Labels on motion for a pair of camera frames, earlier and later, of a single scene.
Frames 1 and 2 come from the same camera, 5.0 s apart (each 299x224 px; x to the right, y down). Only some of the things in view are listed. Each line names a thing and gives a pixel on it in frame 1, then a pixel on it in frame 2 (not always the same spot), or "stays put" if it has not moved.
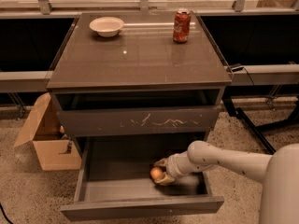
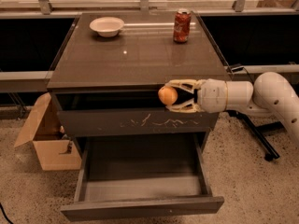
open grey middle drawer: x=115 y=179 stays put
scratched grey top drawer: x=135 y=121 stays put
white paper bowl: x=106 y=26 stays put
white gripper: x=172 y=168 -> x=213 y=95
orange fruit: x=156 y=173 -> x=167 y=95
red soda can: x=181 y=25 stays put
